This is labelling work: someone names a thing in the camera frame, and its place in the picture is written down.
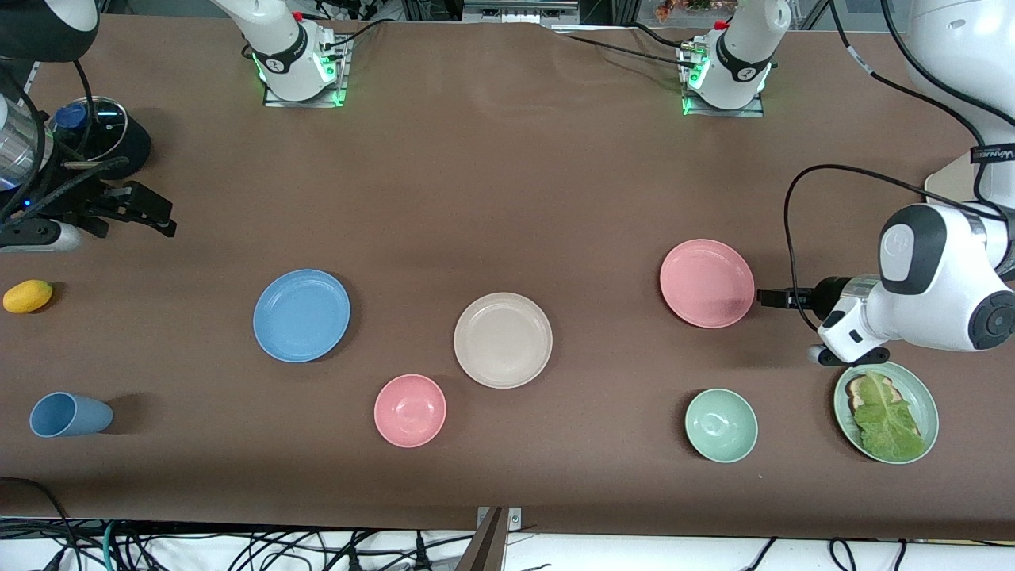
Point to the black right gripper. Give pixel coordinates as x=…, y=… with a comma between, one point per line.
x=86, y=204

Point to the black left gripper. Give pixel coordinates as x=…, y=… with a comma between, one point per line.
x=829, y=293

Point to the pink plate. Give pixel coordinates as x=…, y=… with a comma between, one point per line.
x=706, y=283

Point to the blue plate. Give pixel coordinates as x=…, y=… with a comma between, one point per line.
x=301, y=316

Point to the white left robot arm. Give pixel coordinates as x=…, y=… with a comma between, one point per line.
x=741, y=55

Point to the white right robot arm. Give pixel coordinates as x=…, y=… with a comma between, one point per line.
x=277, y=47

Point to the glass lid blue knob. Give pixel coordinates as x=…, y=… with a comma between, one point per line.
x=103, y=131

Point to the toasted bread slice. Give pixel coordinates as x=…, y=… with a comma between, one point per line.
x=856, y=390

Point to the small green bowl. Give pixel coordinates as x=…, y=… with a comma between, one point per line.
x=721, y=425

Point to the yellow lemon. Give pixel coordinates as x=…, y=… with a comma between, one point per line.
x=27, y=296

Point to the green lettuce leaf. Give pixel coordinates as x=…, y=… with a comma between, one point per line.
x=888, y=420

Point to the green plate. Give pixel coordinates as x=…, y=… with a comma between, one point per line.
x=924, y=396

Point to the beige toaster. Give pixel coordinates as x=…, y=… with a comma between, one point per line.
x=951, y=184

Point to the blue plastic cup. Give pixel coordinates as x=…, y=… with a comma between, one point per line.
x=70, y=415

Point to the beige plate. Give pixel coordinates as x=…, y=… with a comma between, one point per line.
x=503, y=341

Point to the brown table cloth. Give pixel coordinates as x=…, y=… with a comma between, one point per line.
x=507, y=198

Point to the orange artificial flowers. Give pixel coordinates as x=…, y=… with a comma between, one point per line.
x=690, y=6

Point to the small pink bowl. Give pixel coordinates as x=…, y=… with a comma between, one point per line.
x=410, y=411

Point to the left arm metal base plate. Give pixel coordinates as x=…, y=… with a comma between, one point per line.
x=725, y=112

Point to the metal table bracket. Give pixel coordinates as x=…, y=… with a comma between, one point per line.
x=496, y=527

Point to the grey metal frame device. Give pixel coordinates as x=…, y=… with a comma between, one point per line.
x=519, y=9

